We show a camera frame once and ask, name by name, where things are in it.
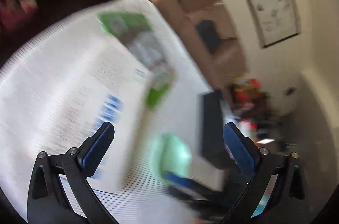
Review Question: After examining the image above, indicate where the brown sofa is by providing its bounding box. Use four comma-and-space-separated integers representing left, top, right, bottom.
150, 0, 248, 88

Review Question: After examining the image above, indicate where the dark blue cushion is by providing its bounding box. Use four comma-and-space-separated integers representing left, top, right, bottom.
195, 20, 223, 54

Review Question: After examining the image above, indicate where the striped white tablecloth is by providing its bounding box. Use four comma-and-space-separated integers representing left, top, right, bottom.
1, 0, 211, 223

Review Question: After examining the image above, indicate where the black storage box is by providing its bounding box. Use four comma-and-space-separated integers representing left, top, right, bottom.
198, 90, 255, 193

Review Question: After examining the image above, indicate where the green seaweed snack bag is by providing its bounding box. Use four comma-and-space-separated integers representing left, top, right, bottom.
98, 11, 175, 109

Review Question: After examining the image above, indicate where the green plastic square dish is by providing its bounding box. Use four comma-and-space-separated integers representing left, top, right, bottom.
150, 133, 192, 185

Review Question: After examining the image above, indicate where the white glove box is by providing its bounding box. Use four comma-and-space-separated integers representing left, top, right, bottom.
15, 38, 155, 194

